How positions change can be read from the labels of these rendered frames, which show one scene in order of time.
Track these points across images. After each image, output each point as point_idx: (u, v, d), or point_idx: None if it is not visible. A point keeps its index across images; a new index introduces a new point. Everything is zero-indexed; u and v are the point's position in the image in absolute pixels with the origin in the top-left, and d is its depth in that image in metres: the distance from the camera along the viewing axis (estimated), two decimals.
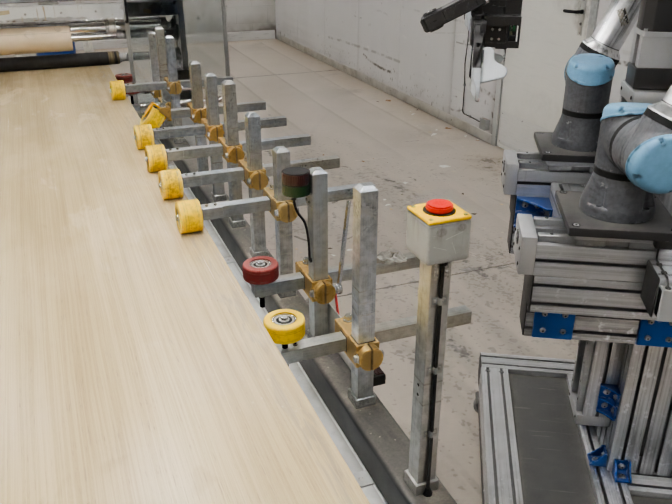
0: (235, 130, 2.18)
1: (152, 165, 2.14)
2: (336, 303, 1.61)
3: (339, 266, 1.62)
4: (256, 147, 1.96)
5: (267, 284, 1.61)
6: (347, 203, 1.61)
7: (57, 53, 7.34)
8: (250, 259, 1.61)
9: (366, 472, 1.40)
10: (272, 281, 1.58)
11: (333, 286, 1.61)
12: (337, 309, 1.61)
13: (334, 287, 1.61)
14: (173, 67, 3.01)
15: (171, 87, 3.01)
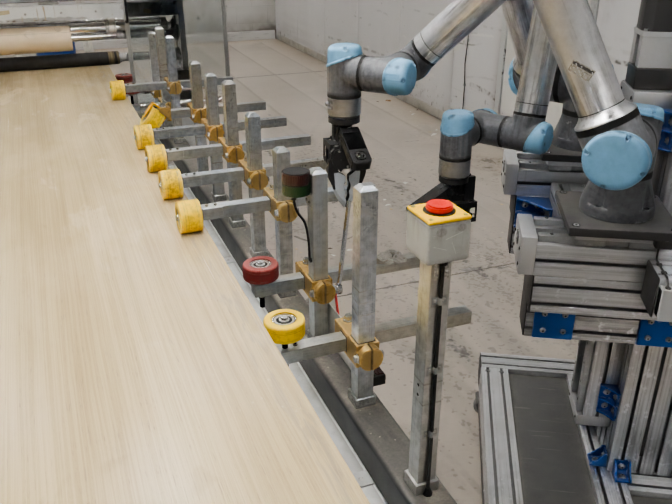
0: (235, 130, 2.18)
1: (152, 165, 2.14)
2: (336, 303, 1.61)
3: (339, 266, 1.62)
4: (256, 147, 1.96)
5: (267, 284, 1.61)
6: (347, 203, 1.62)
7: (57, 53, 7.34)
8: (250, 259, 1.61)
9: (366, 472, 1.40)
10: (272, 281, 1.58)
11: (333, 286, 1.61)
12: (337, 309, 1.61)
13: (334, 287, 1.61)
14: (173, 67, 3.01)
15: (171, 87, 3.01)
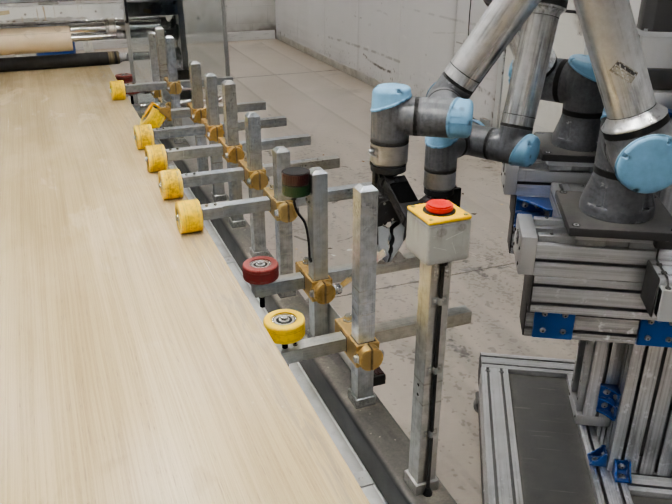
0: (235, 130, 2.18)
1: (152, 165, 2.14)
2: None
3: (347, 280, 1.58)
4: (256, 147, 1.96)
5: (267, 284, 1.61)
6: (382, 253, 1.47)
7: (57, 53, 7.34)
8: (250, 259, 1.61)
9: (366, 472, 1.40)
10: (272, 281, 1.58)
11: (334, 289, 1.61)
12: None
13: (335, 292, 1.61)
14: (173, 67, 3.01)
15: (171, 87, 3.01)
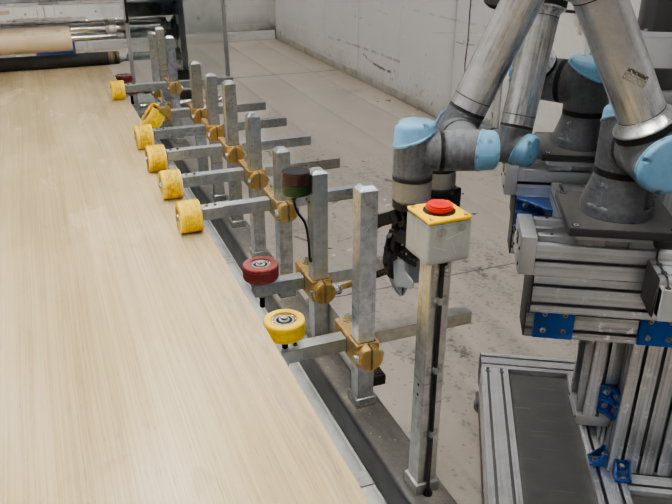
0: (235, 130, 2.18)
1: (152, 165, 2.14)
2: None
3: (348, 284, 1.58)
4: (256, 147, 1.96)
5: (267, 284, 1.61)
6: None
7: (57, 53, 7.34)
8: (250, 259, 1.61)
9: (366, 472, 1.40)
10: (272, 281, 1.58)
11: (334, 290, 1.61)
12: None
13: (335, 292, 1.61)
14: (173, 67, 3.01)
15: (171, 87, 3.01)
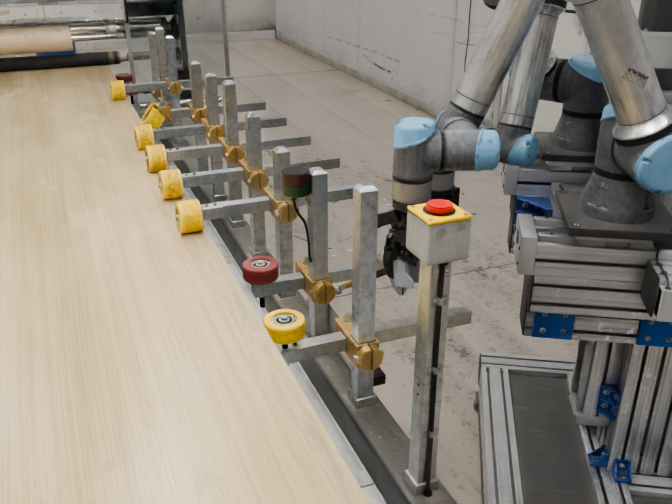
0: (235, 130, 2.18)
1: (152, 165, 2.14)
2: None
3: (348, 284, 1.58)
4: (256, 147, 1.96)
5: (267, 284, 1.61)
6: None
7: (57, 53, 7.34)
8: (250, 259, 1.61)
9: (366, 472, 1.40)
10: (272, 281, 1.58)
11: (334, 290, 1.61)
12: None
13: (335, 292, 1.61)
14: (173, 67, 3.01)
15: (171, 87, 3.01)
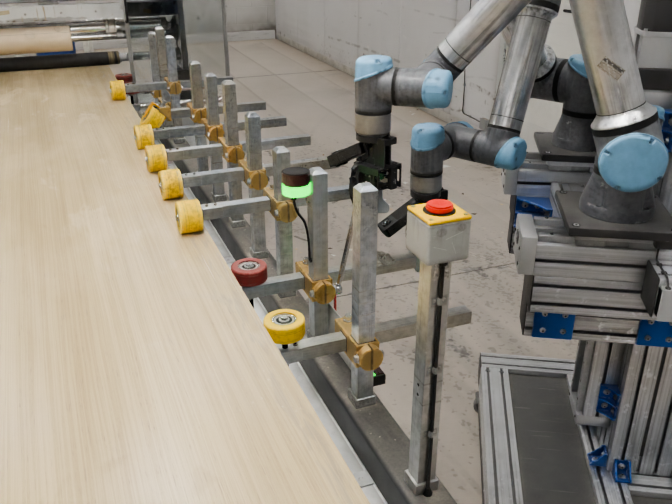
0: (235, 130, 2.18)
1: (152, 165, 2.14)
2: (334, 302, 1.62)
3: (341, 268, 1.60)
4: (256, 147, 1.96)
5: (254, 286, 1.60)
6: None
7: (57, 53, 7.34)
8: (239, 261, 1.60)
9: (366, 472, 1.40)
10: (260, 283, 1.58)
11: (333, 287, 1.61)
12: (335, 308, 1.63)
13: (334, 288, 1.60)
14: (173, 67, 3.01)
15: (171, 87, 3.01)
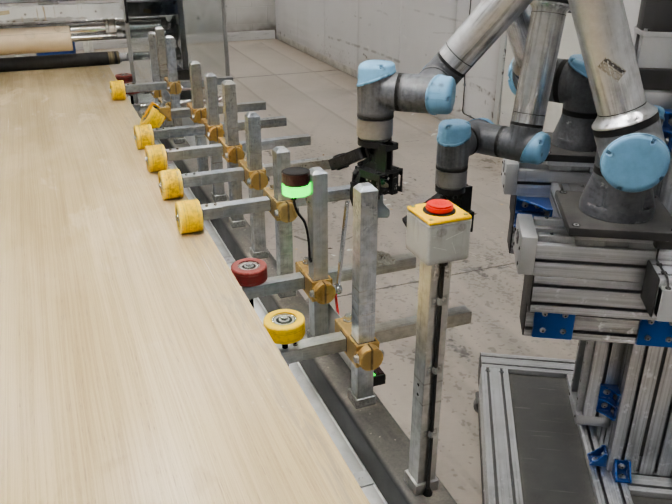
0: (235, 130, 2.18)
1: (152, 165, 2.14)
2: (336, 303, 1.61)
3: (338, 267, 1.62)
4: (256, 147, 1.96)
5: (254, 286, 1.60)
6: (346, 203, 1.62)
7: (57, 53, 7.34)
8: (239, 261, 1.60)
9: (366, 472, 1.40)
10: (260, 283, 1.58)
11: (333, 286, 1.61)
12: (337, 309, 1.62)
13: (334, 287, 1.61)
14: (173, 67, 3.01)
15: (171, 87, 3.01)
